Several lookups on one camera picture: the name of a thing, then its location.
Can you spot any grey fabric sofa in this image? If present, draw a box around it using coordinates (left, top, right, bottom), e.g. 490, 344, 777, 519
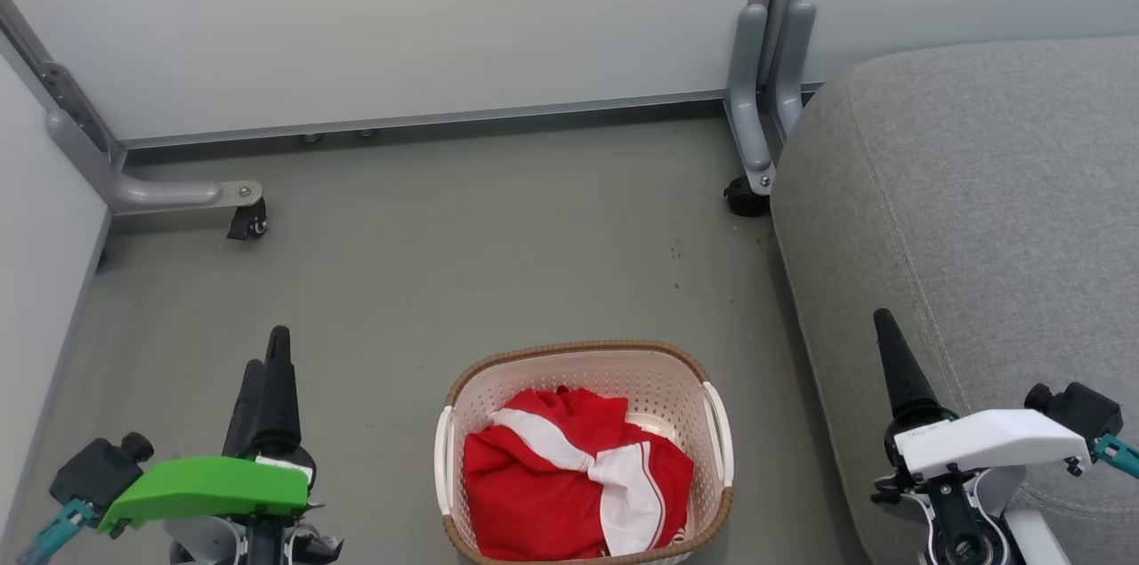
770, 35, 1139, 565

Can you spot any teal camera cable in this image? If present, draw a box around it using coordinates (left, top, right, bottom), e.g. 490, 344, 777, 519
1091, 433, 1139, 480
16, 498, 95, 565

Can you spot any teal left camera cable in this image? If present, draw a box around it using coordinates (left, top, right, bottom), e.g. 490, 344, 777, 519
16, 498, 95, 565

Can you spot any grey partition bottom rail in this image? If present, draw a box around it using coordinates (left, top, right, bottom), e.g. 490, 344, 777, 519
118, 87, 732, 149

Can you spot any teal right camera cable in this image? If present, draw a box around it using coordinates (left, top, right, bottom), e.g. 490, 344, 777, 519
1091, 433, 1139, 480

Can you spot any white perforated laundry basket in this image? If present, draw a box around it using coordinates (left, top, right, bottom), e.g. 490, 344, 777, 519
433, 340, 736, 565

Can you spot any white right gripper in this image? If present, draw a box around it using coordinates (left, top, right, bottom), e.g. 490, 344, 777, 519
873, 308, 1093, 481

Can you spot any red garment broad white stripe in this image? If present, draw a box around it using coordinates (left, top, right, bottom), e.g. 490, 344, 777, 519
462, 386, 629, 562

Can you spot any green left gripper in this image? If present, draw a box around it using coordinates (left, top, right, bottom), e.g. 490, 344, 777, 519
96, 325, 318, 537

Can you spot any black caster wheel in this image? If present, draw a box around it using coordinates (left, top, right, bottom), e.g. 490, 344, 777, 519
226, 197, 270, 242
723, 175, 773, 219

